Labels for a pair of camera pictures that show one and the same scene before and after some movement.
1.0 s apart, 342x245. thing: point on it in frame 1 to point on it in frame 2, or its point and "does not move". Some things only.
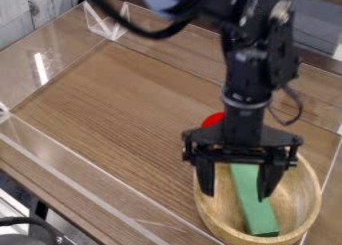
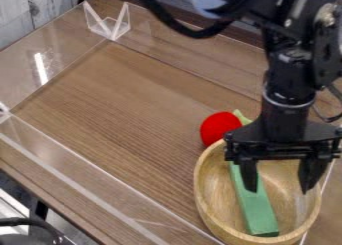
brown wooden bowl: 295,202 does not move
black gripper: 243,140 to 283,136
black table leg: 42,209 does not move
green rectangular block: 259,214 does not move
